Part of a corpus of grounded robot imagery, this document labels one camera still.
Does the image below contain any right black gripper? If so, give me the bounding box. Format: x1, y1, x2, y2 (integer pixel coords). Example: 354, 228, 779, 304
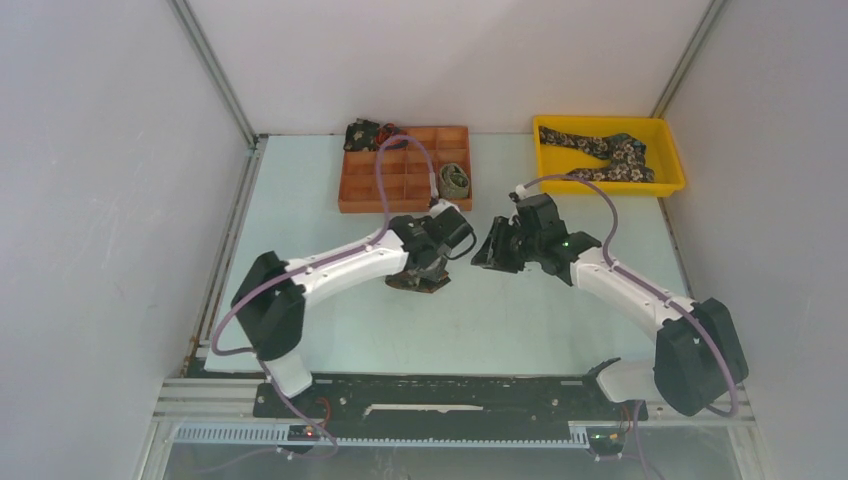
471, 216, 542, 274

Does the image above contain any green orange patterned tie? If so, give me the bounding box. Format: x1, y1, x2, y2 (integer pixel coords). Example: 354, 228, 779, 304
384, 272, 450, 294

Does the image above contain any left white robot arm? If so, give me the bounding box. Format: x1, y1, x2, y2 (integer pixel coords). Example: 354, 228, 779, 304
221, 200, 476, 417

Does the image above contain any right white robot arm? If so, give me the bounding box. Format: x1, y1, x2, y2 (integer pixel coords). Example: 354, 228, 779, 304
471, 194, 749, 418

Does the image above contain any rolled olive green tie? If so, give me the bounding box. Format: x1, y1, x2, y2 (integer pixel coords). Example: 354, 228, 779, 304
437, 163, 471, 200

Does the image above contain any orange compartment tray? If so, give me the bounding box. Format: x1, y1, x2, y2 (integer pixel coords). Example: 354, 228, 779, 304
337, 126, 472, 214

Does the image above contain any rolled red black tie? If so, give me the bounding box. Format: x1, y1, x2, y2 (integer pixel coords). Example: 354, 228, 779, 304
375, 123, 408, 151

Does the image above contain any rolled black floral tie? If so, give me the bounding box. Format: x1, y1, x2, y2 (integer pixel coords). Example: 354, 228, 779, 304
343, 118, 381, 152

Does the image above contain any dark floral tie in bin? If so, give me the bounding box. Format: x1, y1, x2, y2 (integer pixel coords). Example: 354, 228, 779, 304
538, 126, 656, 183

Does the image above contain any yellow plastic bin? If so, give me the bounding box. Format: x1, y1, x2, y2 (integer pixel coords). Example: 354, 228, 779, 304
533, 115, 686, 197

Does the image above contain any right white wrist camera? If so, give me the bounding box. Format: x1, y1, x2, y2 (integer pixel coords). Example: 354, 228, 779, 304
509, 184, 530, 203

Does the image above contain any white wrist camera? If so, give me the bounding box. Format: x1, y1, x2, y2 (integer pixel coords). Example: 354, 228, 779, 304
509, 184, 530, 203
428, 198, 461, 218

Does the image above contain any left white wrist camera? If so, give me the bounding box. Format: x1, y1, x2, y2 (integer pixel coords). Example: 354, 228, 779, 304
428, 198, 461, 218

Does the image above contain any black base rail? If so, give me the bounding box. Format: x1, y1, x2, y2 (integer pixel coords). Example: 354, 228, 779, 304
252, 374, 648, 444

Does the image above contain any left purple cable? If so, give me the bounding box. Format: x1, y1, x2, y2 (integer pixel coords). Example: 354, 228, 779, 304
210, 135, 440, 461

